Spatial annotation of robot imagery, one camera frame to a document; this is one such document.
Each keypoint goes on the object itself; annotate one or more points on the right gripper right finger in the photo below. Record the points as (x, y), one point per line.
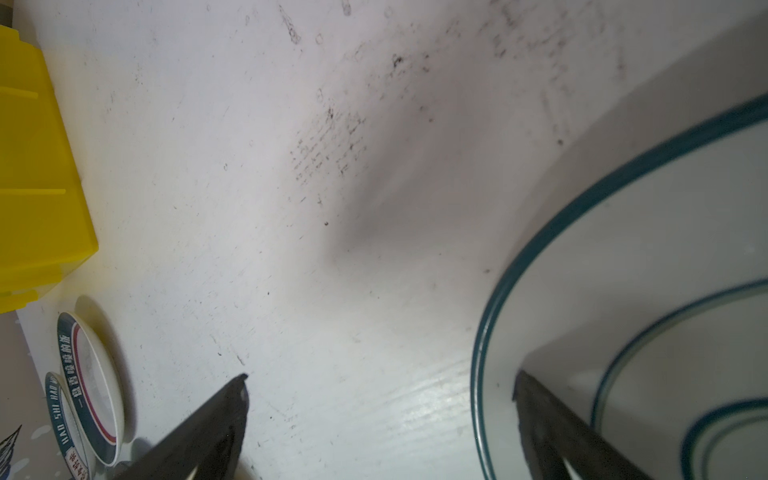
(555, 441)

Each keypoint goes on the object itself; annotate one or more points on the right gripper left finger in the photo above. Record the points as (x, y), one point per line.
(207, 445)

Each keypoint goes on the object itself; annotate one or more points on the white plate thin dark rim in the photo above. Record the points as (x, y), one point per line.
(642, 305)

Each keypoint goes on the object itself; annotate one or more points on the yellow plastic bin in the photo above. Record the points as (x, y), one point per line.
(46, 228)

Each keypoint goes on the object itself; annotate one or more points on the medium green rimmed white plate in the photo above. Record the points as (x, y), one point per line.
(93, 387)

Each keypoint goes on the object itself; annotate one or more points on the dark lettered rim white plate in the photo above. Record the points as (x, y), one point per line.
(65, 428)

